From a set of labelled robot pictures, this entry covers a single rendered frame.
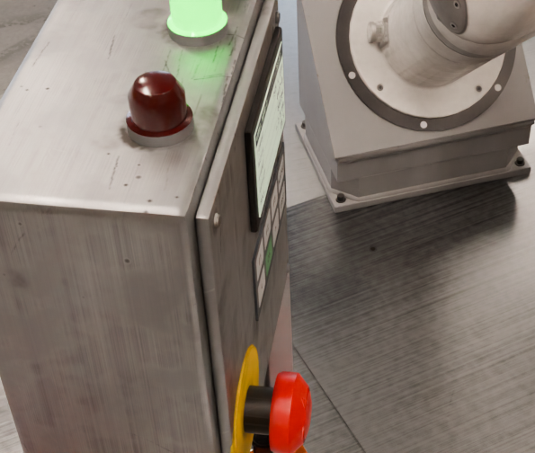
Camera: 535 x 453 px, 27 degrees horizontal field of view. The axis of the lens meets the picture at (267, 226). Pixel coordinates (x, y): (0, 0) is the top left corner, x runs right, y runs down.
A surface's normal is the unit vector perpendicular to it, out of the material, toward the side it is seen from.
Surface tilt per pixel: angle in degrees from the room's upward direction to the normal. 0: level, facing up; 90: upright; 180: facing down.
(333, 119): 46
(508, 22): 115
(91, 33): 0
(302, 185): 0
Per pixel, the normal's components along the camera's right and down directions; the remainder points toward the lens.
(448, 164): 0.25, 0.64
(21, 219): -0.16, 0.67
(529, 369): -0.04, -0.74
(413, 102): 0.15, -0.05
